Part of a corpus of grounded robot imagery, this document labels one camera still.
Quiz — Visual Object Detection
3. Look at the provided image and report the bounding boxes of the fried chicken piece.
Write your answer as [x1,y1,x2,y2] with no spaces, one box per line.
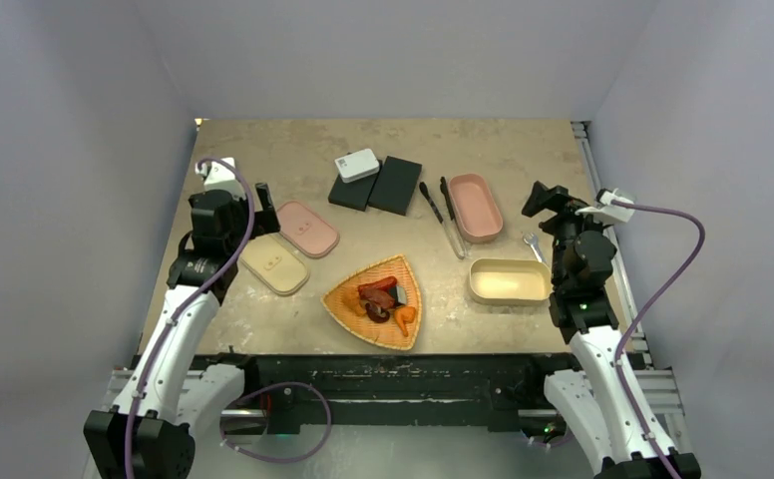
[342,287,367,316]

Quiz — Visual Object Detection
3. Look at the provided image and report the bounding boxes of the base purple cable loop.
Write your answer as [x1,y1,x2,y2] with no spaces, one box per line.
[218,381,333,465]

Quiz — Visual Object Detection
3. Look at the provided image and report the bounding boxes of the right aluminium rail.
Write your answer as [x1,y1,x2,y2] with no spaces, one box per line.
[571,120,654,369]

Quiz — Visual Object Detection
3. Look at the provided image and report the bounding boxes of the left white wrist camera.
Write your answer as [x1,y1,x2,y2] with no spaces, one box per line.
[194,157,244,200]

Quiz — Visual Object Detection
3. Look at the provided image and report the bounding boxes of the black wrapped rice roll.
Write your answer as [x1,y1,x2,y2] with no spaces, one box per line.
[389,284,408,308]

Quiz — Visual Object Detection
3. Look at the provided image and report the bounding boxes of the black metal tongs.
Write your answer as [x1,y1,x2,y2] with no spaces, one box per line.
[419,177,468,259]

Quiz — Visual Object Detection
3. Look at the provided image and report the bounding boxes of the pink lunch box lid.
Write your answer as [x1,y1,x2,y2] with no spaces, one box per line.
[276,201,339,258]

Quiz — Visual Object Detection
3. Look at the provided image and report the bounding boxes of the red sausage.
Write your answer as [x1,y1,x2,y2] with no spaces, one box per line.
[357,275,398,296]

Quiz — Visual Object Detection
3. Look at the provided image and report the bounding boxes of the dark brown meat slice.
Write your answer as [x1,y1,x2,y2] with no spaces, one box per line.
[360,289,394,323]

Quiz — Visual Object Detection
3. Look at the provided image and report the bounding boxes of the beige lunch box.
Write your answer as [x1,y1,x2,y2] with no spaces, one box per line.
[468,258,553,305]

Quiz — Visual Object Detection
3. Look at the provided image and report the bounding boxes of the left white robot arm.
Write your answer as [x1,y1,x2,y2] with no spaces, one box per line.
[83,183,280,478]

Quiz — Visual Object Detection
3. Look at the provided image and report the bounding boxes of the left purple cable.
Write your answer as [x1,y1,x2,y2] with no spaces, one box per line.
[123,157,256,479]

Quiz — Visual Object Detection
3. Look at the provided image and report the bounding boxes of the pink lunch box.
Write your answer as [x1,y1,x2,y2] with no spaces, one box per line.
[447,174,504,243]

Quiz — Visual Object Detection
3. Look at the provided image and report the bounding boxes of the white small device box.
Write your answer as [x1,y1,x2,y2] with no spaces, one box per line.
[334,148,381,184]

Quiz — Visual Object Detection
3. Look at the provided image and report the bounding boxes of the woven bamboo basket tray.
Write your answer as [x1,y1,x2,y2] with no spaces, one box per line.
[321,254,423,350]

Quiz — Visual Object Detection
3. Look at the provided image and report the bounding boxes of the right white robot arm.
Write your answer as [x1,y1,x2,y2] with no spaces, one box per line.
[522,182,706,478]

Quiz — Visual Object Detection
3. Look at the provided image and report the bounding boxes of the beige lunch box lid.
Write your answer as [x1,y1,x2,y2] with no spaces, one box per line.
[239,235,310,296]

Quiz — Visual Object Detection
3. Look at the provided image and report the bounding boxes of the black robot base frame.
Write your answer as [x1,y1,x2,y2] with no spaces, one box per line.
[190,352,581,434]

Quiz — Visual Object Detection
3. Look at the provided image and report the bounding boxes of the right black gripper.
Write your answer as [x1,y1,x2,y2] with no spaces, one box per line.
[523,181,612,287]

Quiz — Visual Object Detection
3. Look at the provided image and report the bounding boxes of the right black box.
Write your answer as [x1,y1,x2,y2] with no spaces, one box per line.
[368,156,422,216]

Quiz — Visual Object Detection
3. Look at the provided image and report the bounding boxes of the black box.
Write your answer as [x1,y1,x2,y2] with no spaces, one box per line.
[327,160,383,212]
[368,156,422,216]

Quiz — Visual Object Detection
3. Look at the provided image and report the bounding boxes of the left black box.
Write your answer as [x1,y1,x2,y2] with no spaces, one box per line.
[327,160,383,212]

